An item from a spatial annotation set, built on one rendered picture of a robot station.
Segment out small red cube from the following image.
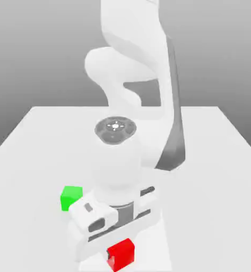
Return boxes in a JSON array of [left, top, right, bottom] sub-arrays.
[[106, 237, 136, 272]]

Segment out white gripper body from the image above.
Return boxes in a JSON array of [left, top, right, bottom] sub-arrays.
[[74, 209, 162, 263]]

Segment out small green cube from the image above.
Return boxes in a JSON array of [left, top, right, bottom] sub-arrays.
[[60, 185, 83, 212]]

